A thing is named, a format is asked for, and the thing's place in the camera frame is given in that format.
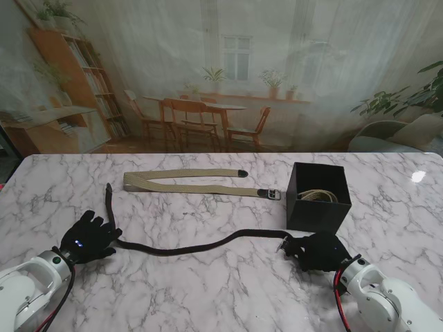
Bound printed room backdrop cloth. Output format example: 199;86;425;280
0;0;443;155

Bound dark brown woven belt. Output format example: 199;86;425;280
105;182;295;257

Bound right arm red black cables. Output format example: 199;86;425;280
332;271;352;332

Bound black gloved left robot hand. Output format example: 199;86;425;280
57;210;123;266

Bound black belt storage box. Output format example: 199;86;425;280
285;161;353;235

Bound beige woven belt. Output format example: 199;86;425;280
297;189;339;204
123;168;282;201

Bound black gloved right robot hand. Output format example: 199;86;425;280
283;231;352;274

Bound arm red black cables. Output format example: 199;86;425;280
34;266;76;332
332;271;352;332

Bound left arm red black cables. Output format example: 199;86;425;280
34;266;76;332

